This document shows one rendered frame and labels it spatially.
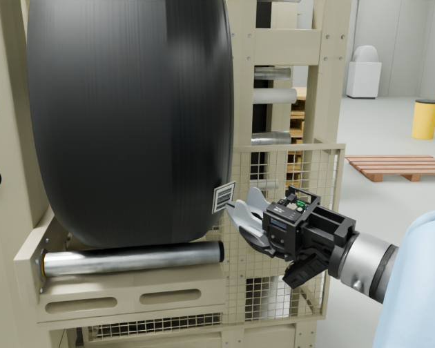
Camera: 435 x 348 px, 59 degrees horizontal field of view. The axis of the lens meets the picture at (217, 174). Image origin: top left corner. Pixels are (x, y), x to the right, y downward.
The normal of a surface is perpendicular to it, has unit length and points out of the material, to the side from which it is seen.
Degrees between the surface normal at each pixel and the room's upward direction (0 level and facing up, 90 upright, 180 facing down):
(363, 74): 90
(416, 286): 49
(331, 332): 0
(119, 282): 0
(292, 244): 110
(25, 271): 90
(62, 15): 58
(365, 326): 0
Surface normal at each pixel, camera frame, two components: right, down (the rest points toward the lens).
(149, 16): 0.15, -0.26
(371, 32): 0.03, 0.31
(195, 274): 0.01, -0.95
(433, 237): -0.47, -0.83
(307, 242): -0.63, 0.53
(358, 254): -0.42, -0.40
